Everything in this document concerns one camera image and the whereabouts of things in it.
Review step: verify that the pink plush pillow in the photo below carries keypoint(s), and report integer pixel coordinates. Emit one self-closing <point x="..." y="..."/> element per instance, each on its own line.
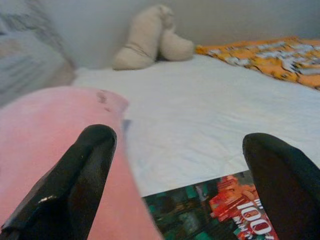
<point x="37" y="130"/>

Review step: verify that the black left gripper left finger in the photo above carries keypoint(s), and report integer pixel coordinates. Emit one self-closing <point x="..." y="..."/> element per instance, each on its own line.
<point x="75" y="180"/>

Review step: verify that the yellow cartoon egg duvet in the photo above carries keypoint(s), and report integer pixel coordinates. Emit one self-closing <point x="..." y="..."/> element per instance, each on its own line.
<point x="270" y="57"/>

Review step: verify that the beige plush toy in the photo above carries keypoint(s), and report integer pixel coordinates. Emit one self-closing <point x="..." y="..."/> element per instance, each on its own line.
<point x="147" y="37"/>

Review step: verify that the white quilted mattress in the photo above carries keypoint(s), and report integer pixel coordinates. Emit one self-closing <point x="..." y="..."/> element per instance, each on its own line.
<point x="190" y="112"/>

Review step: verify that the grey patterned blanket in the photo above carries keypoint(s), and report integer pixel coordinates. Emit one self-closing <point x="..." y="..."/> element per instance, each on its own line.
<point x="27" y="50"/>

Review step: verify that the green and red book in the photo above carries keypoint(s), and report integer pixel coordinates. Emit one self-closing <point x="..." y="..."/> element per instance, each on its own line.
<point x="200" y="212"/>

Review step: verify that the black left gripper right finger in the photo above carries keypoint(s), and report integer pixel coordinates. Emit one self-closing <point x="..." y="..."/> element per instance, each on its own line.
<point x="287" y="190"/>

